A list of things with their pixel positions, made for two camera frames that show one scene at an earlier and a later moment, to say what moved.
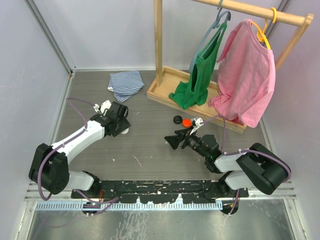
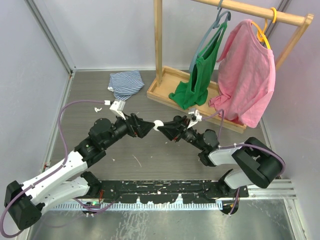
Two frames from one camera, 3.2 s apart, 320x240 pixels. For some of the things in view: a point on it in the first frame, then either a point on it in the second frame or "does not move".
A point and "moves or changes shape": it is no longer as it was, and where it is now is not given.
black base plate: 162,191 does not move
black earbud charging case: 177,119 does not move
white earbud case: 125,131 moves or changes shape
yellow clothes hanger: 261,35 does not move
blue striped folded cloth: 125,84 does not move
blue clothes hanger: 215,26 does not move
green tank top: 192,91 does not move
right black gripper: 174,140 → 171,131
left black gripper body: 122,125 → 132,130
